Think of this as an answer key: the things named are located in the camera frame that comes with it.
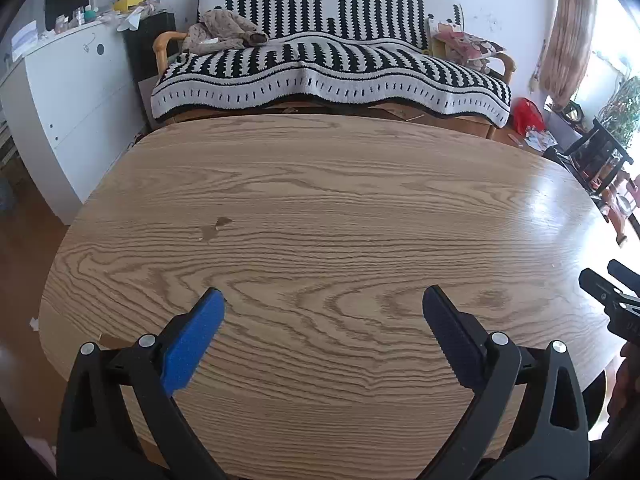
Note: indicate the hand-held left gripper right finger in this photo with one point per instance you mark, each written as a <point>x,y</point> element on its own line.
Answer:
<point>452,335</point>

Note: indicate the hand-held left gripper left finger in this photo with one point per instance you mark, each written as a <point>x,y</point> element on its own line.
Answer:
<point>195,345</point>

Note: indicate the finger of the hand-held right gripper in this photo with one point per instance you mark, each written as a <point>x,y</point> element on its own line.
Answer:
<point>625,274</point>
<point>597,286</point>

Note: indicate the black chair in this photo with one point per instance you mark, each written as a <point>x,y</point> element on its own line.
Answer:
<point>607,137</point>

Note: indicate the scattered paper litter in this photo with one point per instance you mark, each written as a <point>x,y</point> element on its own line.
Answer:
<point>539,139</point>

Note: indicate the white paper scrap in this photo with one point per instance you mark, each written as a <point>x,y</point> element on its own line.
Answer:
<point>34,324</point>

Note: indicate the green plants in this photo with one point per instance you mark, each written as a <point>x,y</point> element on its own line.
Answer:
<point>625,110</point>

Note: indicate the red plastic bag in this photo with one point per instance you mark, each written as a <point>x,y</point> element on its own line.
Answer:
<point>525,115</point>

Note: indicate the patterned curtain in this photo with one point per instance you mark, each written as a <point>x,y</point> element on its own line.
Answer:
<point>570,35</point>

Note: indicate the white cabinet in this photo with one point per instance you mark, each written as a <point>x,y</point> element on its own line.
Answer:
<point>75,110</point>

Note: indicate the pink printed cushion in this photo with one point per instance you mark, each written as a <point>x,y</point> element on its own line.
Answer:
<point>465,42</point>

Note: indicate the black white striped blanket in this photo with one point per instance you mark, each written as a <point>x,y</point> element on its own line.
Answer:
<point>325,70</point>

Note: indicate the black cabinet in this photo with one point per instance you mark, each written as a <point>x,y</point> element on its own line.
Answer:
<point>150,40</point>

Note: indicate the wooden sofa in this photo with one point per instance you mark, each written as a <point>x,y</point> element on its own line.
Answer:
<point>167,37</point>

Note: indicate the beige garment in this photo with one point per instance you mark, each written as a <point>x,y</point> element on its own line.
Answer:
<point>225,25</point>

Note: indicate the white crumpled paper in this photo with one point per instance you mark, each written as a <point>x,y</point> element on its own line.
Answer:
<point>132,20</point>

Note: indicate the row of small bottles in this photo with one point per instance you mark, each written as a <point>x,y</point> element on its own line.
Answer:
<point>82,17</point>

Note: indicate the yellow box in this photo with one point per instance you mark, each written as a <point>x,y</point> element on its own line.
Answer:
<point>127,4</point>

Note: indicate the white paper box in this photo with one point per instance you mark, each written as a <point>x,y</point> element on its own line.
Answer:
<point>25,40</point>

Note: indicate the hanging wall ornament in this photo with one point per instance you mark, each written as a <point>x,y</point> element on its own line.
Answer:
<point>539,67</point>

